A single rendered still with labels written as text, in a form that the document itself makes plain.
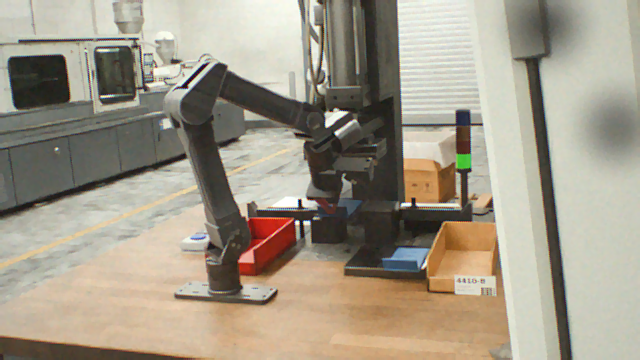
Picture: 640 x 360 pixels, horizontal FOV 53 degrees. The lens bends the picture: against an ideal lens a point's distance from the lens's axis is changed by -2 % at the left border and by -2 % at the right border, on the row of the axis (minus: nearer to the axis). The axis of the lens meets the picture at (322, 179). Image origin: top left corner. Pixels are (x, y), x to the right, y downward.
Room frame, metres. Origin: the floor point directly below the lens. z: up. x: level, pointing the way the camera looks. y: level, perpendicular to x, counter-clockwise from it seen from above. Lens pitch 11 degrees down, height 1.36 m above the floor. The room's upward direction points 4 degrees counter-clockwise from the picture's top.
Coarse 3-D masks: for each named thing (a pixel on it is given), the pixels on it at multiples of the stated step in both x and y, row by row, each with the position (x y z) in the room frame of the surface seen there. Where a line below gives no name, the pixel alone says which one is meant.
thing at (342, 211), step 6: (330, 204) 1.52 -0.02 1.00; (348, 204) 1.51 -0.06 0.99; (354, 204) 1.51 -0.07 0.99; (318, 210) 1.43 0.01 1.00; (324, 210) 1.42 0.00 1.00; (336, 210) 1.42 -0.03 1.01; (342, 210) 1.41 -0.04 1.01; (348, 210) 1.46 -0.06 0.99; (324, 216) 1.43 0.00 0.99; (330, 216) 1.43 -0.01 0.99; (336, 216) 1.42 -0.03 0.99; (342, 216) 1.42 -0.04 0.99; (348, 216) 1.42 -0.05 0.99
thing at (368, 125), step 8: (352, 112) 1.52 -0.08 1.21; (360, 120) 1.72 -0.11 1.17; (368, 120) 1.60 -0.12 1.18; (376, 120) 1.63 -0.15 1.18; (368, 128) 1.54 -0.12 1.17; (376, 128) 1.63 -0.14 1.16; (368, 136) 1.51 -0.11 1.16; (360, 144) 1.49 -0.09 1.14; (368, 144) 1.48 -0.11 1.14; (376, 144) 1.47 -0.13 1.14; (384, 144) 1.54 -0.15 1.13; (344, 152) 1.49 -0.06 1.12; (352, 152) 1.49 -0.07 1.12; (360, 152) 1.48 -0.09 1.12; (368, 152) 1.47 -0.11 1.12; (376, 152) 1.47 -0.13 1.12; (384, 152) 1.54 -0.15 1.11; (304, 160) 1.52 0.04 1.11; (376, 160) 1.47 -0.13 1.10
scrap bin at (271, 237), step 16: (256, 224) 1.57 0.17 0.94; (272, 224) 1.56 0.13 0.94; (288, 224) 1.50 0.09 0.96; (256, 240) 1.56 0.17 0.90; (272, 240) 1.40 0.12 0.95; (288, 240) 1.49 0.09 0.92; (208, 256) 1.35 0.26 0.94; (240, 256) 1.43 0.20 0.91; (256, 256) 1.31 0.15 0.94; (272, 256) 1.39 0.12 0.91; (240, 272) 1.32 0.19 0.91; (256, 272) 1.31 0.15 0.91
